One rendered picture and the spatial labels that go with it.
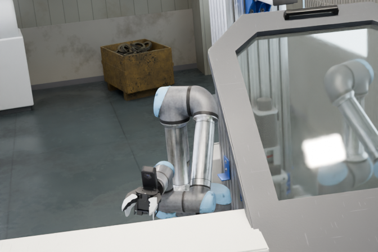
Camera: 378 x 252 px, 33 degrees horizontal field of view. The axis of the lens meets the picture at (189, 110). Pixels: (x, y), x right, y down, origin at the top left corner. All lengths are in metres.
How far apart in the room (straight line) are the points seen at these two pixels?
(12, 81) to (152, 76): 1.77
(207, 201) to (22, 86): 6.33
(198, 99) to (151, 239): 0.86
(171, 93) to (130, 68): 5.82
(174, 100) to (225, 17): 0.39
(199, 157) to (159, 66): 6.10
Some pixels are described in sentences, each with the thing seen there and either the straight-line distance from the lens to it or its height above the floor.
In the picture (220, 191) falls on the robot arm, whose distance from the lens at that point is 2.51.
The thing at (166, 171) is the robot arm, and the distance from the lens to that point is 2.22.
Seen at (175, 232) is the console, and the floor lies 1.55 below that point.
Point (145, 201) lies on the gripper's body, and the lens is 2.08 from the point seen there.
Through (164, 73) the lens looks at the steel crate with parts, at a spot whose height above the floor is 0.28.
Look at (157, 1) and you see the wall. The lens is 9.44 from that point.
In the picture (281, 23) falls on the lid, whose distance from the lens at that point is 2.16.
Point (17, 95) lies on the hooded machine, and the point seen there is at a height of 0.23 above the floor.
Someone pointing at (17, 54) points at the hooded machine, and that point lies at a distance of 8.30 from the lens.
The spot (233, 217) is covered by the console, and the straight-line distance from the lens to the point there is 1.68.
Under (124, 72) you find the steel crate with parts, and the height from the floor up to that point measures 0.40.
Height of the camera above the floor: 2.32
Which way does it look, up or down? 18 degrees down
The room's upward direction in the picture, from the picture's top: 5 degrees counter-clockwise
